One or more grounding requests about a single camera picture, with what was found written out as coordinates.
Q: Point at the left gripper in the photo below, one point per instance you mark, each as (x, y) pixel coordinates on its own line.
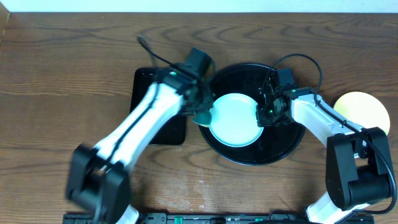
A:
(200, 106)

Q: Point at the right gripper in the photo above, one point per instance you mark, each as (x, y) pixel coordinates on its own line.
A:
(262, 120)

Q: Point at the green scouring sponge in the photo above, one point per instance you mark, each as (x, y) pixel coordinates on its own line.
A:
(202, 118)

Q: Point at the light blue plate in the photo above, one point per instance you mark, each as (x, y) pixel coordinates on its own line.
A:
(233, 120)

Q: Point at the yellow plate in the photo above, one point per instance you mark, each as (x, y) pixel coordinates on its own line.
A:
(364, 109)

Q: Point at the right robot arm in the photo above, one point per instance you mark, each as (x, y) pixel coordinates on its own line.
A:
(359, 169)

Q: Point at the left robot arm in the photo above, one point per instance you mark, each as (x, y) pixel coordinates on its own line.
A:
(99, 176)

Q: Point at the round black tray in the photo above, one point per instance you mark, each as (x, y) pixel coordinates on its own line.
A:
(275, 142)

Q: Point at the black rectangular tray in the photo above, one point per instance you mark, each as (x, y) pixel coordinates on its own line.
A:
(173, 132)

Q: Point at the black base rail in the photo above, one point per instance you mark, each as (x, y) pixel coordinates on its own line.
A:
(163, 218)

